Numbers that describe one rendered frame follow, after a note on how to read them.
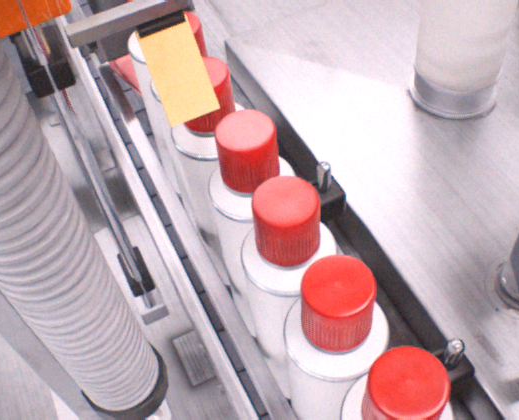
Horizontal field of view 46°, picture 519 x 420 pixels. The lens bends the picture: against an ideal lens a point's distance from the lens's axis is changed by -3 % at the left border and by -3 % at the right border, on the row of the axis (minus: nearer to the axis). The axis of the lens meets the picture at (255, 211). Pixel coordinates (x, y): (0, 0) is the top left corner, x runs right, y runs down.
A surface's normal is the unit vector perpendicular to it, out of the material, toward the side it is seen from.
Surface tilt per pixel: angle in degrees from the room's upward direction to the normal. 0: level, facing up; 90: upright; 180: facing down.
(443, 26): 90
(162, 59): 52
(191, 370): 0
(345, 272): 2
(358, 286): 2
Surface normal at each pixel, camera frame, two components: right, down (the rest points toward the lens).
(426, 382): -0.12, -0.60
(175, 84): 0.29, 0.18
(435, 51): -0.77, 0.54
